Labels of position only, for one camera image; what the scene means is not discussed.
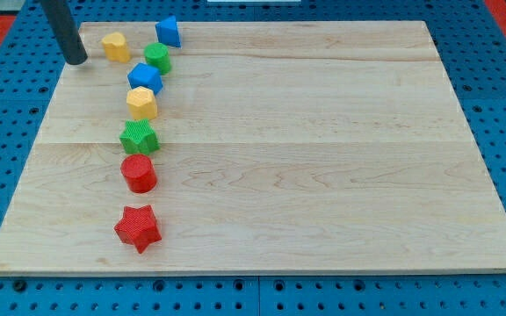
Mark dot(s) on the red circle block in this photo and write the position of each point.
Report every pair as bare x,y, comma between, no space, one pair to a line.
139,173

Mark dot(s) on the green circle block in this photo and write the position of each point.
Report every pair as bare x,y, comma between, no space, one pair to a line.
157,55

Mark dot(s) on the blue triangle block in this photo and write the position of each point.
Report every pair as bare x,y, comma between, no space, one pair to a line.
167,32

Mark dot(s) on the yellow heart block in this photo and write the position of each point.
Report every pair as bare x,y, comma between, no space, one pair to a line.
115,47

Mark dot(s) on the wooden board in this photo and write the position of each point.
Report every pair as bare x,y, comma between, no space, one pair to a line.
287,148

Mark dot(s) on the green star block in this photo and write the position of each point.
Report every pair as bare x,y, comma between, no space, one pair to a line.
139,137

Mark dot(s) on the yellow hexagon block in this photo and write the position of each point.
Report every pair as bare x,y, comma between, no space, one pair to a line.
141,103

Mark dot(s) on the red star block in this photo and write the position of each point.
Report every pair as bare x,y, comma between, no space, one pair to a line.
138,227

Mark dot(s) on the blue cube block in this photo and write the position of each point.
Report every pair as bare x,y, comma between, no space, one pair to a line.
143,75

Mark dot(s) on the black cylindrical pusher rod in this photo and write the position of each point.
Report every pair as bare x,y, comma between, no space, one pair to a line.
65,31

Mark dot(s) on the blue perforated base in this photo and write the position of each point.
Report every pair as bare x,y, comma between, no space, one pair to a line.
473,50

